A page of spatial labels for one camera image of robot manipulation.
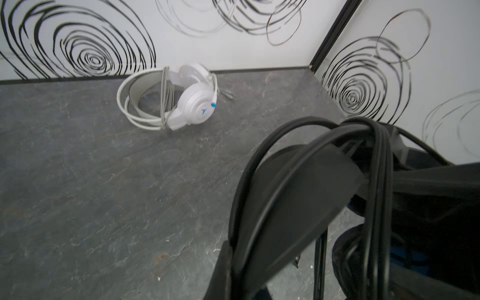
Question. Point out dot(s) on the black blue gaming headset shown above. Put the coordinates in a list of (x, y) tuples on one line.
[(420, 238)]

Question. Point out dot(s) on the white gaming headset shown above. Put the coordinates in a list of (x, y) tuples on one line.
[(188, 96)]

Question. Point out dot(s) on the black corner frame post right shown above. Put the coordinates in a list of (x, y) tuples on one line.
[(339, 24)]

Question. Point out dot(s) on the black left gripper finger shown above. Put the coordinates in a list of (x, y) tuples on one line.
[(220, 285)]

